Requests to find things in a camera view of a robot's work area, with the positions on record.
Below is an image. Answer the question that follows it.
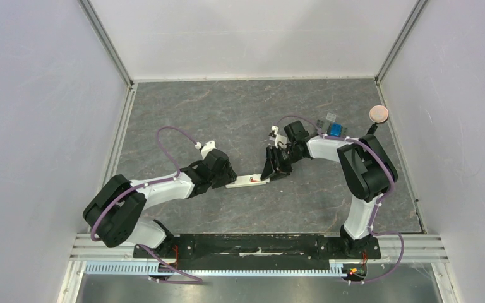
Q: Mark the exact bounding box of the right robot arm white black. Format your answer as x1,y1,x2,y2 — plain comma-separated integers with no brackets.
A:
260,121,398,258

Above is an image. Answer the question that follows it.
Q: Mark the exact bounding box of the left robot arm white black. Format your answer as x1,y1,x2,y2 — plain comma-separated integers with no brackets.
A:
82,148,237,258

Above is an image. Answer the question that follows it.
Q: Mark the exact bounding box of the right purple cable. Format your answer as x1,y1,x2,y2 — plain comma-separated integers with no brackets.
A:
275,115,396,235

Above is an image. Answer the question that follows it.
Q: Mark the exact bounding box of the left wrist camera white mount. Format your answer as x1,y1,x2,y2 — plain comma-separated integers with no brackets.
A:
195,140,216,159

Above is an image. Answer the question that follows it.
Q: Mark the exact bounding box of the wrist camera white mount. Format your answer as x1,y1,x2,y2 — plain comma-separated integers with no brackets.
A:
269,126,288,148
195,140,216,159

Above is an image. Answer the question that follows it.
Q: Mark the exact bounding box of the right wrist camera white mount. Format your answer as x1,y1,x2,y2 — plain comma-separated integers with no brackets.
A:
269,126,288,148

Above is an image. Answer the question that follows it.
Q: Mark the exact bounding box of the blue lego brick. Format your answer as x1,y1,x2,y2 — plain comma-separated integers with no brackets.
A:
328,123,343,137

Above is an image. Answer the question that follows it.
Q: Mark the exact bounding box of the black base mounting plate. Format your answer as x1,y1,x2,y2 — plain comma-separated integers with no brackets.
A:
153,233,381,270

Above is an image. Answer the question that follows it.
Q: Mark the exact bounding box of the black stand with pink disc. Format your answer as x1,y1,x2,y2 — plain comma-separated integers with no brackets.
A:
367,105,389,134

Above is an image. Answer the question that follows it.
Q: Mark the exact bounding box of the clear plastic block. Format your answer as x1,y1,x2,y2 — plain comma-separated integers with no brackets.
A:
326,112,337,123

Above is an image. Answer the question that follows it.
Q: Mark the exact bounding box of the grey lego baseplate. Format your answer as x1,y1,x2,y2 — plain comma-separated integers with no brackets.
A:
316,120,347,137

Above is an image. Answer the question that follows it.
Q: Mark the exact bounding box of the purple cable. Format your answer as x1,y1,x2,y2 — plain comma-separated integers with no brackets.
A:
275,115,396,235
90,126,200,242

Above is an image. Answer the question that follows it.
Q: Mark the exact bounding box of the white remote control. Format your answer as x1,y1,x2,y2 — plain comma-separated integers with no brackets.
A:
225,174,270,189

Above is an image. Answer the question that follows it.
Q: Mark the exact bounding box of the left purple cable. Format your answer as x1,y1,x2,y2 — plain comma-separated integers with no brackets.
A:
90,126,200,242

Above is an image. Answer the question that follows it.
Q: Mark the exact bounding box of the white slotted cable duct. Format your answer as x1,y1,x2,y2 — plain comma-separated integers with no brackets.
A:
85,261,347,278

